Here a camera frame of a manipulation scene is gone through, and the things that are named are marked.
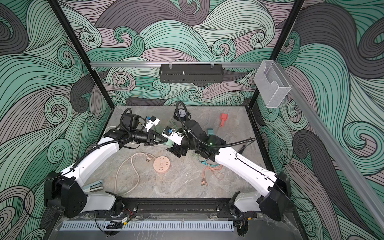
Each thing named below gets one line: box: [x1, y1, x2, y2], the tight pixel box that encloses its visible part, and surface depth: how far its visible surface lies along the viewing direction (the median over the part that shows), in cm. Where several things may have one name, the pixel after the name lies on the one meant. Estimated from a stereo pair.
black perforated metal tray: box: [159, 63, 224, 83], surface depth 97 cm
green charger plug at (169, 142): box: [165, 138, 175, 147], surface depth 73 cm
